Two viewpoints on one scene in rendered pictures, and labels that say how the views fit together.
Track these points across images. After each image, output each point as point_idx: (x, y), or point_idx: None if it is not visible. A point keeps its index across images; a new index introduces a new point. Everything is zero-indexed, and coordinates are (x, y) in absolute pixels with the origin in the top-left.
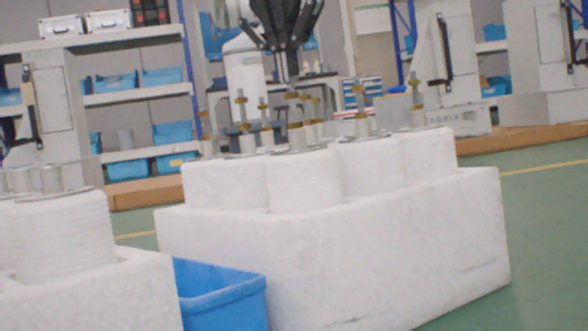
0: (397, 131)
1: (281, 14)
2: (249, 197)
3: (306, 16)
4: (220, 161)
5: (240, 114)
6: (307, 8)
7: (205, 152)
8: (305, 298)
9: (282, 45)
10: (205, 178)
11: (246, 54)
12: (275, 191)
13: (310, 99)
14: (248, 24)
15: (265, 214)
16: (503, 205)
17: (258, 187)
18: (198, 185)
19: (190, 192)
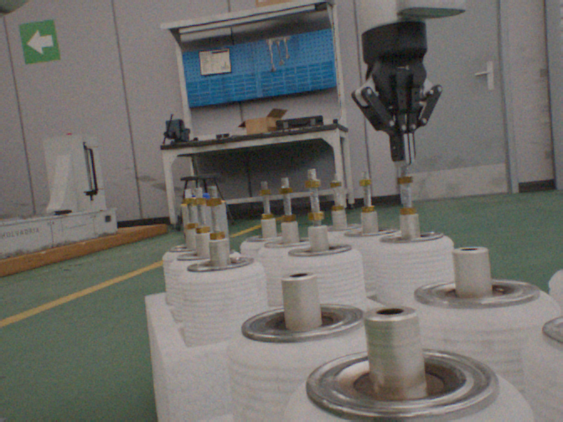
0: (339, 229)
1: (418, 95)
2: (363, 297)
3: (435, 102)
4: (321, 257)
5: (314, 200)
6: (436, 95)
7: (226, 255)
8: None
9: (413, 126)
10: (260, 289)
11: None
12: (436, 279)
13: (188, 199)
14: (376, 96)
15: None
16: (147, 330)
17: (364, 284)
18: (254, 300)
19: (240, 313)
